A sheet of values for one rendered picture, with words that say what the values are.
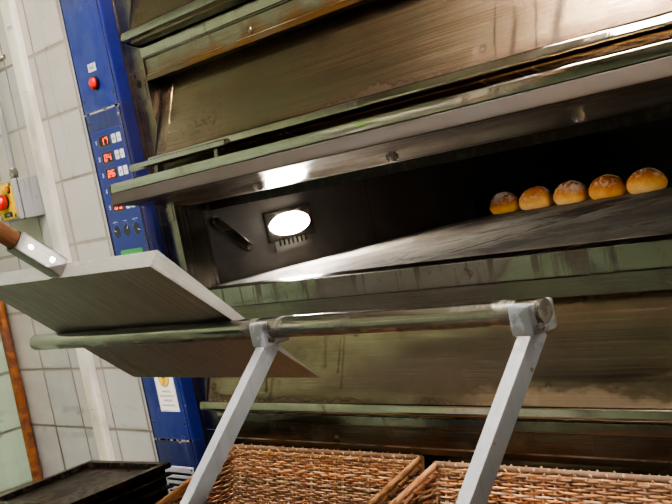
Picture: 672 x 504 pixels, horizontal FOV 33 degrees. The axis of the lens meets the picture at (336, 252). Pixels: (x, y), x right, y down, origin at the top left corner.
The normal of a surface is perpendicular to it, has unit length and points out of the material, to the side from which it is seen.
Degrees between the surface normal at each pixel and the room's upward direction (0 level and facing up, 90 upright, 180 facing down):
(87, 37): 90
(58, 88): 90
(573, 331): 70
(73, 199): 90
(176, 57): 90
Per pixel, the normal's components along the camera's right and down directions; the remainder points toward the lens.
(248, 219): 0.66, -0.09
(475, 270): -0.72, 0.19
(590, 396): -0.75, -0.15
